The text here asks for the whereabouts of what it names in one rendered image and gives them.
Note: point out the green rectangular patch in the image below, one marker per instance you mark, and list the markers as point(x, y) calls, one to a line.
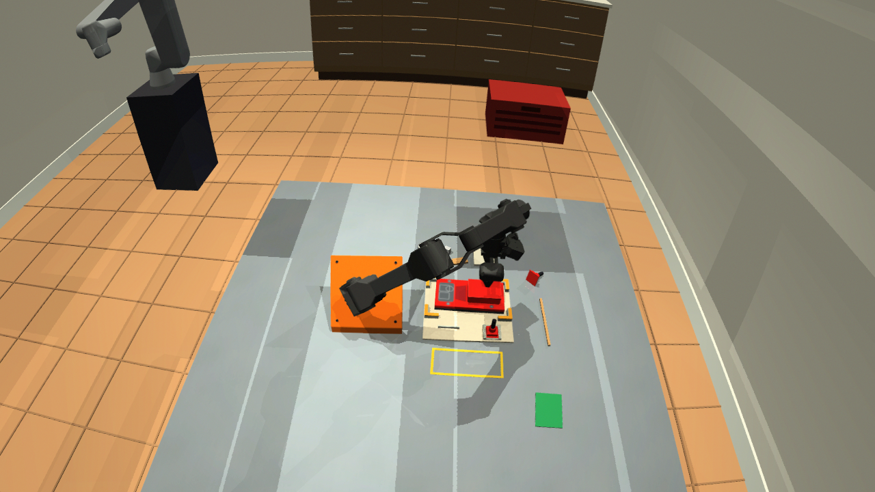
point(548, 412)

